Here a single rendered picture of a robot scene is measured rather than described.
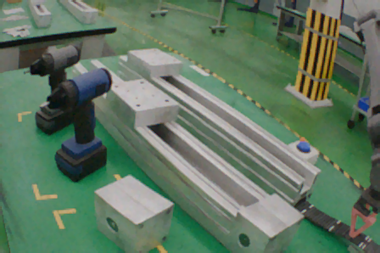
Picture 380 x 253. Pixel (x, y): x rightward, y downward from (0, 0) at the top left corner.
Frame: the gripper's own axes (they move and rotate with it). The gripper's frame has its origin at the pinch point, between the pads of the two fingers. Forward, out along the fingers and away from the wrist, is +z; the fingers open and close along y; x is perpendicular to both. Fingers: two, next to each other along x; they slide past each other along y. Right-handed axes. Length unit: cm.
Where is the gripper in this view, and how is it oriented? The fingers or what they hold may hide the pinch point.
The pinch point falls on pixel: (360, 226)
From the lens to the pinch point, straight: 76.1
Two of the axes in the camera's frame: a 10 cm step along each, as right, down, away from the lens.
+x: 6.0, 4.5, -6.6
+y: -7.8, 1.6, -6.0
